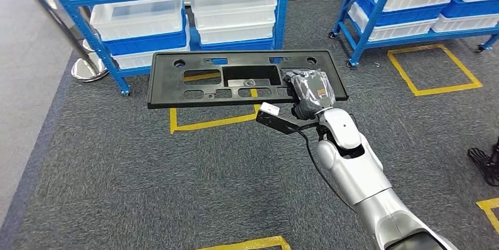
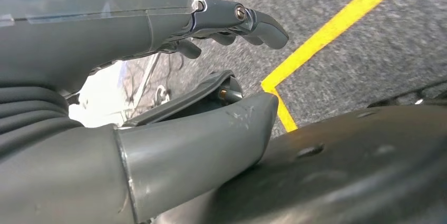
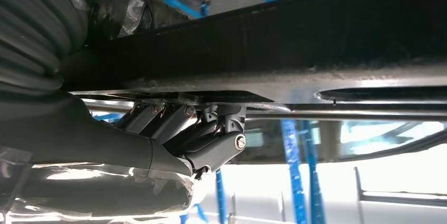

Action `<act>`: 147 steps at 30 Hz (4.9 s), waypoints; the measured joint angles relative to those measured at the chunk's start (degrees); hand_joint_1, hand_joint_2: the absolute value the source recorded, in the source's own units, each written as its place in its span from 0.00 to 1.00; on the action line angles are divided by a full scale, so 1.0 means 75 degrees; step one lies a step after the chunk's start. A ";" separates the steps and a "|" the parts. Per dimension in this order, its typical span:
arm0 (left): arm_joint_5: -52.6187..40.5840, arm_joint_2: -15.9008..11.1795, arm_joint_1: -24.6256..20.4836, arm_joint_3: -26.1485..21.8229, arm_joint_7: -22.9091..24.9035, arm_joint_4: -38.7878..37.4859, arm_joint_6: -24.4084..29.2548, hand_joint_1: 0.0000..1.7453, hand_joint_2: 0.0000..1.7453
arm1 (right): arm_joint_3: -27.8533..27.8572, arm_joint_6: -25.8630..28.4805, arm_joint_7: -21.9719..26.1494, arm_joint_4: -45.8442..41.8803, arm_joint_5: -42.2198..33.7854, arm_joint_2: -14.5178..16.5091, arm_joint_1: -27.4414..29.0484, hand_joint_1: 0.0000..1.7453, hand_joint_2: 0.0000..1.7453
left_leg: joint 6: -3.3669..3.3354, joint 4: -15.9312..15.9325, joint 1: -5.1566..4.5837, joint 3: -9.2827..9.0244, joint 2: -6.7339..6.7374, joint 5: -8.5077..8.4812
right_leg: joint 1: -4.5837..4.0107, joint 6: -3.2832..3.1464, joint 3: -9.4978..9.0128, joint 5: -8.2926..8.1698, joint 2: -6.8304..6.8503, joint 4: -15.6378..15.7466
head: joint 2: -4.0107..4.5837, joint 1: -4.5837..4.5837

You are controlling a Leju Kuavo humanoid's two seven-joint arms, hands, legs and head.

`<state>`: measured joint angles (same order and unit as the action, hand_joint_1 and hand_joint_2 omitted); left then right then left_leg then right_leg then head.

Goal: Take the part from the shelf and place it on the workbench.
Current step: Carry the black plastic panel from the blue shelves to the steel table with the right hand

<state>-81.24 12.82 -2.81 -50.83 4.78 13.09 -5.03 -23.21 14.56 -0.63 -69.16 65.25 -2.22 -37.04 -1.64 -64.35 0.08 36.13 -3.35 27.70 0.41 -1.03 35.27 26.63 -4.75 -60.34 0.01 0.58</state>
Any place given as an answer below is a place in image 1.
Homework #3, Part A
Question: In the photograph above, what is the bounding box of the black plastic panel part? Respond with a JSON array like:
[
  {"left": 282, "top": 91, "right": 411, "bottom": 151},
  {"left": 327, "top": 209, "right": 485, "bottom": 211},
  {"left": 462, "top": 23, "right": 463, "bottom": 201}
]
[{"left": 147, "top": 49, "right": 350, "bottom": 110}]

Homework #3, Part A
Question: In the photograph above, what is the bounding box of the yellow floor tape square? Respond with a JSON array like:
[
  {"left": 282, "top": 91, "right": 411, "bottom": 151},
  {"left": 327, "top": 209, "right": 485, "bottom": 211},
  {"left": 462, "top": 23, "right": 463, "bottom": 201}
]
[
  {"left": 168, "top": 71, "right": 262, "bottom": 135},
  {"left": 387, "top": 44, "right": 484, "bottom": 98},
  {"left": 196, "top": 235, "right": 292, "bottom": 250}
]

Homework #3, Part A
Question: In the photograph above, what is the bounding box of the blue plastic bin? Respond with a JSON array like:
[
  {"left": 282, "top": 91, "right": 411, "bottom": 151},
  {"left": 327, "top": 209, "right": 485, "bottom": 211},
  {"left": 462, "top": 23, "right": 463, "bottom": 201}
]
[
  {"left": 355, "top": 0, "right": 449, "bottom": 28},
  {"left": 189, "top": 26, "right": 274, "bottom": 52},
  {"left": 441, "top": 0, "right": 499, "bottom": 19}
]

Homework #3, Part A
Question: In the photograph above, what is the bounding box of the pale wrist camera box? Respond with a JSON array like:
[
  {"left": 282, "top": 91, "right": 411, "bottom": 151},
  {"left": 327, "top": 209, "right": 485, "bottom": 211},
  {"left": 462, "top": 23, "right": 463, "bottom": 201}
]
[{"left": 260, "top": 102, "right": 281, "bottom": 117}]

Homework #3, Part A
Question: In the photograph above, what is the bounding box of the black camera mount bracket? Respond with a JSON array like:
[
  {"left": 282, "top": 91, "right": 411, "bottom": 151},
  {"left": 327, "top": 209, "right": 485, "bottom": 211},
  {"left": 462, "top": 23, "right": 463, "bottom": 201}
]
[{"left": 255, "top": 109, "right": 321, "bottom": 136}]

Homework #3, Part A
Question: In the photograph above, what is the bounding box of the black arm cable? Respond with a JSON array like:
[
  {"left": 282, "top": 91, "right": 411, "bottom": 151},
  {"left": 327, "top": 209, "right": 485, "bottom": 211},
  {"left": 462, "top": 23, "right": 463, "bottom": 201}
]
[{"left": 297, "top": 128, "right": 356, "bottom": 213}]

